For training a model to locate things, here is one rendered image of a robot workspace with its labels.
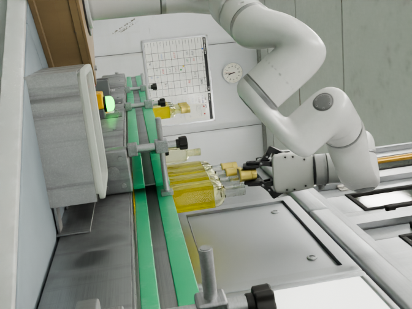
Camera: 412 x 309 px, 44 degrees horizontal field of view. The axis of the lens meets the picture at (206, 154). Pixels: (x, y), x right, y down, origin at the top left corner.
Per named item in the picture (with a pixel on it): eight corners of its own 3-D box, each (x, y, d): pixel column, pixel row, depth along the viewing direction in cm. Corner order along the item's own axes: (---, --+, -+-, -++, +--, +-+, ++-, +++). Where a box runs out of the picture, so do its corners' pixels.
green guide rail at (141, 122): (129, 157, 108) (166, 152, 109) (128, 152, 107) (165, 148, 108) (126, 78, 275) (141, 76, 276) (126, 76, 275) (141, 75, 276)
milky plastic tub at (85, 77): (53, 210, 84) (105, 203, 85) (27, 76, 78) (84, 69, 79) (64, 180, 101) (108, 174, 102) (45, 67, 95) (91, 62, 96)
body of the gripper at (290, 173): (317, 184, 129) (273, 187, 130) (315, 145, 126) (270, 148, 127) (320, 194, 121) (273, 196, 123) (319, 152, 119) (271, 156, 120)
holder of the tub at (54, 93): (56, 238, 86) (102, 231, 87) (25, 76, 79) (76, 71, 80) (67, 205, 102) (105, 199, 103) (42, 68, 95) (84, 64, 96)
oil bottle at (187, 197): (136, 220, 115) (227, 206, 118) (132, 197, 113) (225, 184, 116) (135, 211, 120) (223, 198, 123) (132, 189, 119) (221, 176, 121)
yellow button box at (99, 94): (78, 121, 140) (105, 118, 141) (73, 95, 138) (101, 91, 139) (80, 117, 147) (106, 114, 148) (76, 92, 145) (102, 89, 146)
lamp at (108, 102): (104, 113, 142) (115, 111, 142) (102, 97, 141) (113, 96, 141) (105, 110, 146) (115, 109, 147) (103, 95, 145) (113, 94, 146)
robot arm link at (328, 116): (319, 77, 107) (267, 124, 110) (286, 24, 90) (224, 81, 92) (371, 127, 98) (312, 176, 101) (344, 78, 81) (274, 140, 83)
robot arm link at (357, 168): (317, 113, 105) (342, 147, 122) (324, 171, 100) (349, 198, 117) (358, 103, 101) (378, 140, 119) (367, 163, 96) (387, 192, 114)
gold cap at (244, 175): (240, 184, 124) (257, 181, 125) (239, 170, 123) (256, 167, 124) (237, 180, 128) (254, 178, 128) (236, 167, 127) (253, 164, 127)
